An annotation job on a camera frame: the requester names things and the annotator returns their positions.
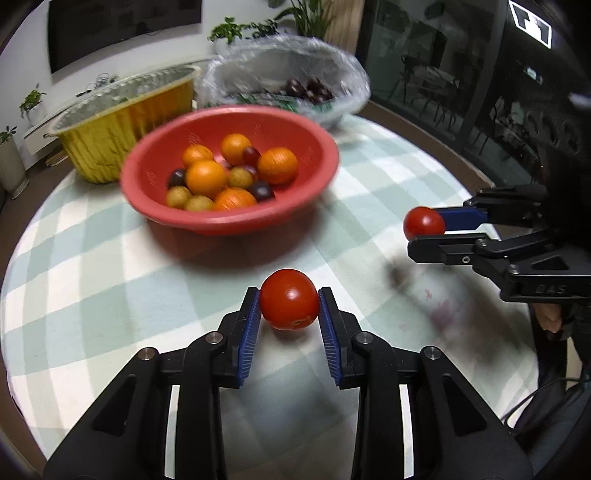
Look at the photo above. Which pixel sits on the cherry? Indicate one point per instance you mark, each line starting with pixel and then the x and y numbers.
pixel 261 190

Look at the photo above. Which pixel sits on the reddish plum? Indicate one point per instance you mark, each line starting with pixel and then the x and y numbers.
pixel 250 156

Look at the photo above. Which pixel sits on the red plastic bowl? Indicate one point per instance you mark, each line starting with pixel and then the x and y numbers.
pixel 286 134

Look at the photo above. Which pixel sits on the bumpy mandarin orange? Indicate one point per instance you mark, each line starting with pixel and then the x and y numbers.
pixel 277 165

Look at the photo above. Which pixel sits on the small plant in white pot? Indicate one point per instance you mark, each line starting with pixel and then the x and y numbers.
pixel 32 105

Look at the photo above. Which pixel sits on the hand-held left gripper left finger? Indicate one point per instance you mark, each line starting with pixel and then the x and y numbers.
pixel 247 341

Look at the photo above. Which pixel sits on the bushy plant in white pot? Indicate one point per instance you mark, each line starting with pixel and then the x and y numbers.
pixel 228 31

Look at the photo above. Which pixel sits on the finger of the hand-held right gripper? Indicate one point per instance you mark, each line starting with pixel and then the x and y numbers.
pixel 443 249
pixel 461 218

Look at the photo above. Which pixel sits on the large smooth orange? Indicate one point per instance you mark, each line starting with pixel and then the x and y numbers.
pixel 206 177

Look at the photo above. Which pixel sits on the dark leafy potted plant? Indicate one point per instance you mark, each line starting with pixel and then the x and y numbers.
pixel 265 28

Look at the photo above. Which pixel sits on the dark glass sliding door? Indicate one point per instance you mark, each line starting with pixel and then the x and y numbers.
pixel 438 83

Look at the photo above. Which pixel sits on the clear plastic bag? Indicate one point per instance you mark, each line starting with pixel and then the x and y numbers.
pixel 258 64

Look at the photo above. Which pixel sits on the large broad-leaf plant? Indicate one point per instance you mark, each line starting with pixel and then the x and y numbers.
pixel 304 14

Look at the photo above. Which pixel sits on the red tomato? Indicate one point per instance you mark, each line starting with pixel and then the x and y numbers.
pixel 424 223
pixel 288 300

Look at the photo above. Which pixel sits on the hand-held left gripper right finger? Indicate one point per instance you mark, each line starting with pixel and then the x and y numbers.
pixel 330 341

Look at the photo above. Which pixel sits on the dark purple plum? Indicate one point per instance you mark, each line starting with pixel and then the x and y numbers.
pixel 177 178

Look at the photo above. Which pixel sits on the plant in tall white pot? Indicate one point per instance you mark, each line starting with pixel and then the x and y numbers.
pixel 9 164

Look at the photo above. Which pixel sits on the person's right hand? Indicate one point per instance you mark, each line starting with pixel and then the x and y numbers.
pixel 549 318

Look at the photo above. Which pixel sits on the checkered tablecloth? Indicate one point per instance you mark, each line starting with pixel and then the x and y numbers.
pixel 138 300

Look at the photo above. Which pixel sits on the pile of dark cherries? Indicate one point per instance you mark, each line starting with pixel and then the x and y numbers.
pixel 309 88

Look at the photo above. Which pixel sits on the wall television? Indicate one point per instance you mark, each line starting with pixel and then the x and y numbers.
pixel 120 32

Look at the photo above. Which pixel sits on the gold foil tray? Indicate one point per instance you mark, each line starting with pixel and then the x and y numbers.
pixel 106 129

